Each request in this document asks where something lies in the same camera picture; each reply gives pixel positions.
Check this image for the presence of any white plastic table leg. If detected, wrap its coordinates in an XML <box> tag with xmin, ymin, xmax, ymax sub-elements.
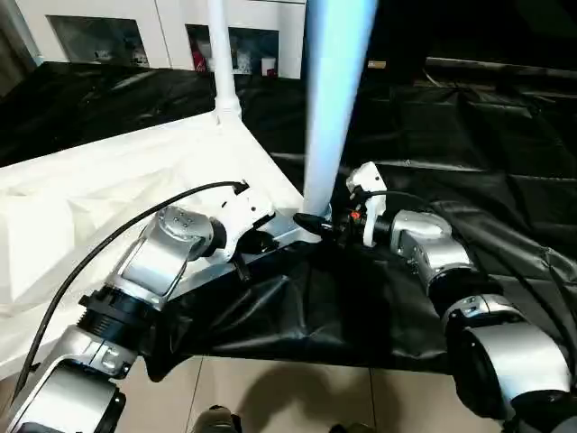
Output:
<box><xmin>302</xmin><ymin>0</ymin><xmax>380</xmax><ymax>219</ymax></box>
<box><xmin>206</xmin><ymin>0</ymin><xmax>245</xmax><ymax>126</ymax></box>

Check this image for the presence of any white plastic table top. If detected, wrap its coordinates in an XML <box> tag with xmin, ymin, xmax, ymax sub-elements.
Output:
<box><xmin>0</xmin><ymin>113</ymin><xmax>314</xmax><ymax>380</ymax></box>

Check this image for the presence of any black mat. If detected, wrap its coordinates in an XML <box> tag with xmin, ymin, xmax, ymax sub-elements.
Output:
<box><xmin>0</xmin><ymin>61</ymin><xmax>577</xmax><ymax>375</ymax></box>

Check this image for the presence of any white cabinet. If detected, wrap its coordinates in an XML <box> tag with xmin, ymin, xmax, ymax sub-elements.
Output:
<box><xmin>14</xmin><ymin>0</ymin><xmax>309</xmax><ymax>78</ymax></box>

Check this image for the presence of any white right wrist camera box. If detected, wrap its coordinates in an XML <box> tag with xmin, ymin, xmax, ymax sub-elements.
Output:
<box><xmin>345</xmin><ymin>162</ymin><xmax>389</xmax><ymax>250</ymax></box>

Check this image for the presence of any silver metal rail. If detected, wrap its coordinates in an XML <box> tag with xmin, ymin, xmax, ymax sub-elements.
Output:
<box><xmin>424</xmin><ymin>57</ymin><xmax>577</xmax><ymax>77</ymax></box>

